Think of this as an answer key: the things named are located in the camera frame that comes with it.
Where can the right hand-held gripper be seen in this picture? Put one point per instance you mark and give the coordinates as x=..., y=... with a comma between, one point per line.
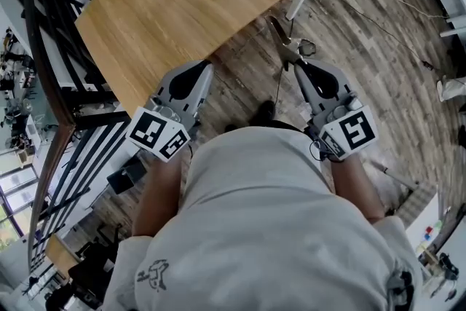
x=327, y=109

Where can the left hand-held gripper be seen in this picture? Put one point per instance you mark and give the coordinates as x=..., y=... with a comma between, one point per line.
x=182, y=113

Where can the small metal pliers tool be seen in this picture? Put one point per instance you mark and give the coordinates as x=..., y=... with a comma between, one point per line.
x=284, y=38

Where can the person's left forearm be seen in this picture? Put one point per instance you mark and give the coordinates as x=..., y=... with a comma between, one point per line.
x=160, y=189

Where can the person's right forearm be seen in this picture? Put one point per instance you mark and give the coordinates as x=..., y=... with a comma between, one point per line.
x=356, y=185

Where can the person's black shoe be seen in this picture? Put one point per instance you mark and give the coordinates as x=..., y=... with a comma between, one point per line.
x=265, y=112

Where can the black box on stand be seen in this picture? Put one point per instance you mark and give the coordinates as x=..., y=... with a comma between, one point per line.
x=125, y=175

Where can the black metal railing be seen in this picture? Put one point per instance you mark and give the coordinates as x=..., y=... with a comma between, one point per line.
x=54, y=83

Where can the person's grey shirt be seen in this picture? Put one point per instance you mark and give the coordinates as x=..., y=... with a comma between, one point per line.
x=262, y=229

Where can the white side table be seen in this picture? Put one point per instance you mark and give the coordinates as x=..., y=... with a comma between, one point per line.
x=424, y=229

